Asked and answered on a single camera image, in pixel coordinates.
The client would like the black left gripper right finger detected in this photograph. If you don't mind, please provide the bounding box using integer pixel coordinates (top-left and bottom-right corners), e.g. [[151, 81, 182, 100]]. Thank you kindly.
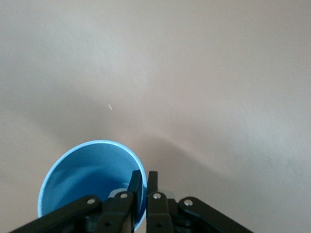
[[146, 171, 255, 233]]

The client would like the blue plastic cup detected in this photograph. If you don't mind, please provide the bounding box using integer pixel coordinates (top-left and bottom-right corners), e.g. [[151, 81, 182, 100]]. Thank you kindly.
[[37, 139, 148, 231]]

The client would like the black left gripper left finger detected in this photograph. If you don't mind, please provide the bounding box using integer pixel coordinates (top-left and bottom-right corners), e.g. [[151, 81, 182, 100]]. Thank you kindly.
[[9, 169, 146, 233]]

